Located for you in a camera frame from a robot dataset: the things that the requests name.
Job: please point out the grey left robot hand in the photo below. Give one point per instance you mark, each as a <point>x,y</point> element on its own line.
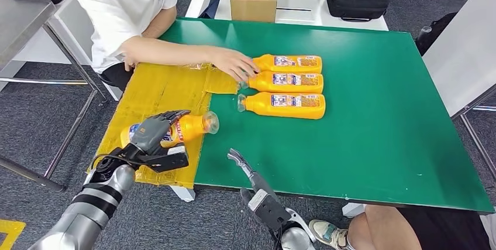
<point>151,134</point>

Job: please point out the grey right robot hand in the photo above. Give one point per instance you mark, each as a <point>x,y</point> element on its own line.
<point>259,184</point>

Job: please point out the orange detergent bottle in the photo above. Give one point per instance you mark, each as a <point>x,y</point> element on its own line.
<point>271,83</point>
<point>271,63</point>
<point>279,111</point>
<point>192,128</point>

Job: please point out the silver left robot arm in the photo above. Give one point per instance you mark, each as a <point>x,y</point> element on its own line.
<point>85,213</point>

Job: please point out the yellow tape patch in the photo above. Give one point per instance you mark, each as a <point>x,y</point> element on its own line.
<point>162,93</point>

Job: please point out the person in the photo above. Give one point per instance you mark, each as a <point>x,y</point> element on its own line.
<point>387,229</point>
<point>124,4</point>

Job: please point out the green topped table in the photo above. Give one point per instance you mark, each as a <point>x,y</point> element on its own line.
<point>368,104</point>

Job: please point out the brown cardboard box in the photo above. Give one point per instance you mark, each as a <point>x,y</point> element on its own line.
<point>254,7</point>

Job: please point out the steel table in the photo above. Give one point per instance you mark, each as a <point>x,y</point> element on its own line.
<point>15,23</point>

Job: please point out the white table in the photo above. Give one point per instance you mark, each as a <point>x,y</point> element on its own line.
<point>302,11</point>

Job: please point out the black bag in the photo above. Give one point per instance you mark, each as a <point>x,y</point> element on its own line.
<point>434,35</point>

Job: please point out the grey table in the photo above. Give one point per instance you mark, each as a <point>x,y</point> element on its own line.
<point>465,54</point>

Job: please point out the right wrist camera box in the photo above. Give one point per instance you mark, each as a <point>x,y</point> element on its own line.
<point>271,211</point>

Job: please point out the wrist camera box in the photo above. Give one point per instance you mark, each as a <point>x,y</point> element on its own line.
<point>170,161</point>
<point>271,211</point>

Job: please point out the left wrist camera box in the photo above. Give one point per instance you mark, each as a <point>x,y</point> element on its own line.
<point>170,161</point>

